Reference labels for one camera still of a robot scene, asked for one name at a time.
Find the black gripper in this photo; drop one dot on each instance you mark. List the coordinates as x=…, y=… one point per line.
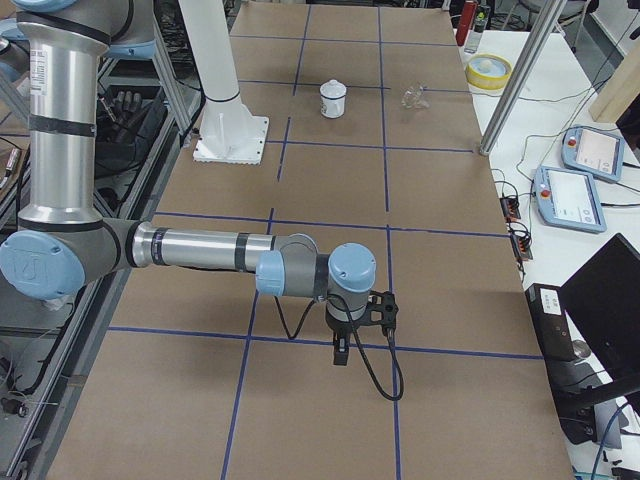
x=341, y=329

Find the white mug lid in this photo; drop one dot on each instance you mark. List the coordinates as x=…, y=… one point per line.
x=333, y=90

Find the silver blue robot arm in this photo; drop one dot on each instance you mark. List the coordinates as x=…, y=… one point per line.
x=63, y=243

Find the clear glass funnel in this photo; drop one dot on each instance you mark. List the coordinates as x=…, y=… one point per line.
x=415, y=97

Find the orange usb hub near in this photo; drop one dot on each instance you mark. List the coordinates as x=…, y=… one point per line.
x=521, y=245

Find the orange usb hub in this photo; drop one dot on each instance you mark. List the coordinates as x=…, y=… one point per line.
x=510, y=208
x=521, y=245

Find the black computer box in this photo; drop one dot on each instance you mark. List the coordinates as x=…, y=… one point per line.
x=583, y=403

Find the orange usb hub far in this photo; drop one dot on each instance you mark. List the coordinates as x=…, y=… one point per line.
x=510, y=208

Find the white enamel mug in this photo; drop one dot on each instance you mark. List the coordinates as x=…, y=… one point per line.
x=332, y=109

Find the black monitor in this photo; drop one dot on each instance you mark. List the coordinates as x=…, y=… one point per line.
x=602, y=300

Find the near blue teach pendant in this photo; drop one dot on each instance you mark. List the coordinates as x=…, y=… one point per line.
x=568, y=199

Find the blue teach pendant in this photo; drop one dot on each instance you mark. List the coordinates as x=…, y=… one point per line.
x=568, y=199
x=594, y=151

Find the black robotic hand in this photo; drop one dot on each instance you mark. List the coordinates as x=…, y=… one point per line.
x=126, y=116

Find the yellow tape roll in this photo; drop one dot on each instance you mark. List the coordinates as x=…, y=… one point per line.
x=488, y=72

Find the far blue teach pendant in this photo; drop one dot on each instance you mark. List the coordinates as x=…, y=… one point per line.
x=594, y=151

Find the clear plastic bottle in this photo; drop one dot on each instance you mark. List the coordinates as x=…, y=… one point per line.
x=479, y=25

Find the red bottle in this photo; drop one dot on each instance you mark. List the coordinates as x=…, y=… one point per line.
x=465, y=21

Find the wooden board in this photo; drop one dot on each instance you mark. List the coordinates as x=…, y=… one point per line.
x=619, y=92

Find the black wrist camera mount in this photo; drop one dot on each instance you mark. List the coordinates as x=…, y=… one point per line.
x=381, y=310

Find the white camera stand post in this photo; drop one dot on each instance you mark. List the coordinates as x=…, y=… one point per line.
x=228, y=132

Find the aluminium frame post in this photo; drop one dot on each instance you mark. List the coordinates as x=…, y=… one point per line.
x=537, y=38

